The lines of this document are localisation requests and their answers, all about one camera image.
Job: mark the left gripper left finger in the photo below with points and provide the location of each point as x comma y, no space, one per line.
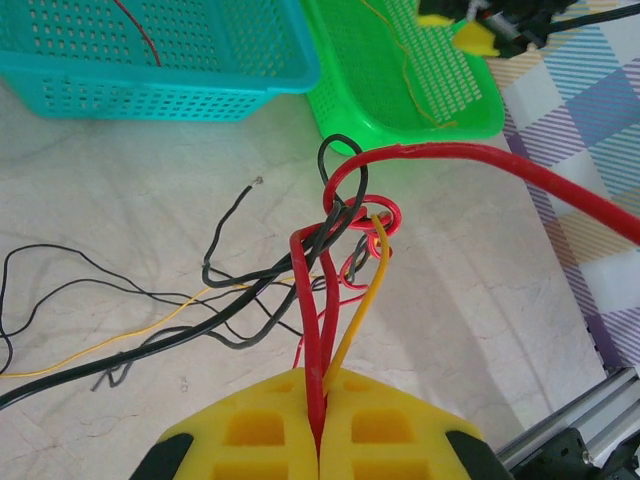
280,405

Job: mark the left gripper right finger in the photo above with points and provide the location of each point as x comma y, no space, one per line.
430,430

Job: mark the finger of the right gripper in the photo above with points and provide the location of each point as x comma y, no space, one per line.
477,42
435,21

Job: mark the green plastic basket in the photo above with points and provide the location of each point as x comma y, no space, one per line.
480,127

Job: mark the teal plastic basket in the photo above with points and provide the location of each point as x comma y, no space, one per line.
290,89

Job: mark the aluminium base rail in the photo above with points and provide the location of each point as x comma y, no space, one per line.
575,415

